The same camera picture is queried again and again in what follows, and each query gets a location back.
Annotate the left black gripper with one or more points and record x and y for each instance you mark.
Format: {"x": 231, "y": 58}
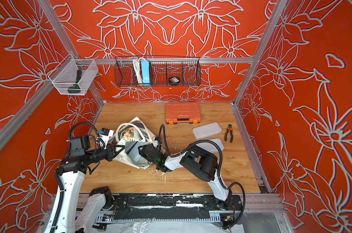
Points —
{"x": 111, "y": 153}

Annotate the small black round device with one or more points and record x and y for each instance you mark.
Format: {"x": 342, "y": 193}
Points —
{"x": 174, "y": 81}

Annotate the dark green flashlight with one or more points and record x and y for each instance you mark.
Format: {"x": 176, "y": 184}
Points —
{"x": 75, "y": 88}

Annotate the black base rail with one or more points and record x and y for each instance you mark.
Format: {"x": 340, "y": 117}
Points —
{"x": 133, "y": 207}

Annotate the orange black pliers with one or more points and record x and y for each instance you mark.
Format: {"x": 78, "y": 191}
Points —
{"x": 229, "y": 132}

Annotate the light blue box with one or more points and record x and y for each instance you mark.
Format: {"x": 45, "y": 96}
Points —
{"x": 145, "y": 72}

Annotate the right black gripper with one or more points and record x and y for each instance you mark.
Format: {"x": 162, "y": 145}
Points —
{"x": 144, "y": 150}

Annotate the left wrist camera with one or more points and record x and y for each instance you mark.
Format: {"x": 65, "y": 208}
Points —
{"x": 105, "y": 135}

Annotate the black wire wall basket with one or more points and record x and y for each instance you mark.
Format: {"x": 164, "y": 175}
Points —
{"x": 128, "y": 71}

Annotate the orange plastic tool case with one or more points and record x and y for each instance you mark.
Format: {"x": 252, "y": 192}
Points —
{"x": 187, "y": 112}

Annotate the clear acrylic wall box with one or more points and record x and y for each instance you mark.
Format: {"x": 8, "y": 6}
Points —
{"x": 64, "y": 74}

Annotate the white canvas tote bag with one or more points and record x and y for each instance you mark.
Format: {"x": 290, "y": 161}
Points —
{"x": 133, "y": 136}

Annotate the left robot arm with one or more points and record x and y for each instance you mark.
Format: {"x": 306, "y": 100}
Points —
{"x": 70, "y": 174}

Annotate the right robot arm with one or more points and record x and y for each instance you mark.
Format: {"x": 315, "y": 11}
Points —
{"x": 203, "y": 159}

